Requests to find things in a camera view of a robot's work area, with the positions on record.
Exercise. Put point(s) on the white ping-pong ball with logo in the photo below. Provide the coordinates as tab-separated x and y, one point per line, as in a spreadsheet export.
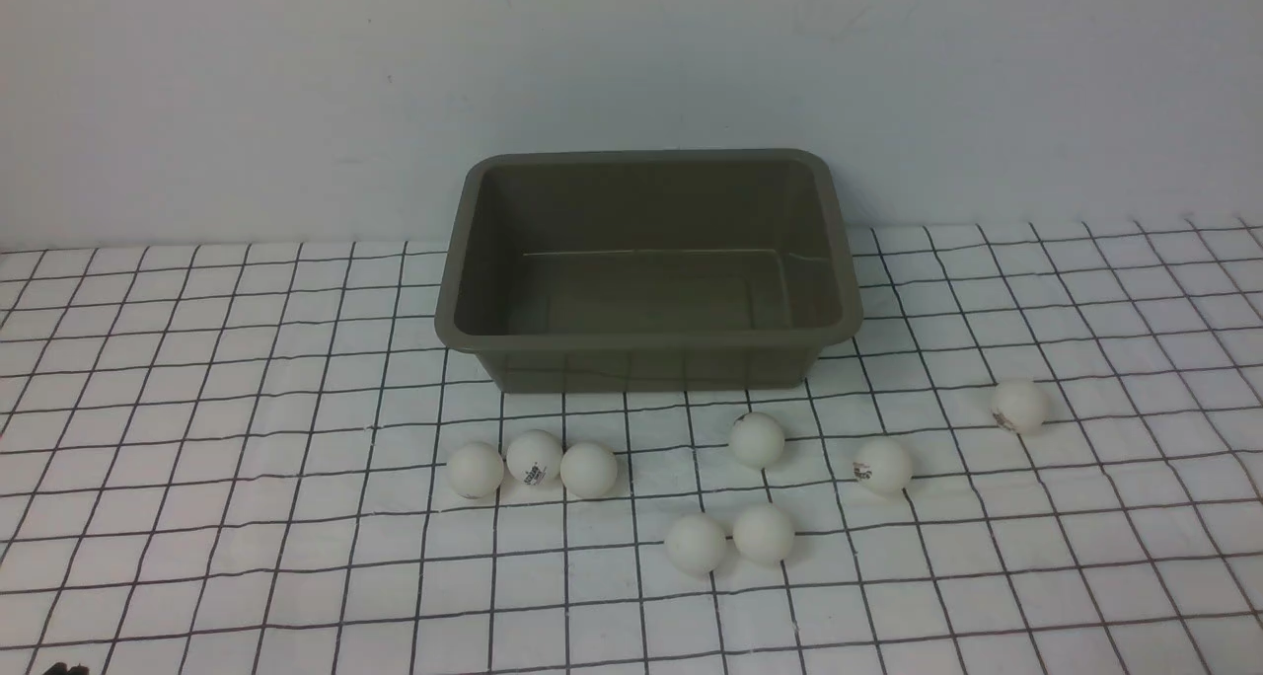
533	458

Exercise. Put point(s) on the olive green plastic bin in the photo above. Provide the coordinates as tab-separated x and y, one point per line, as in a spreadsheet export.
669	271

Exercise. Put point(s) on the white black-grid tablecloth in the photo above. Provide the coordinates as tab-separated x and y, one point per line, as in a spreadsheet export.
230	459

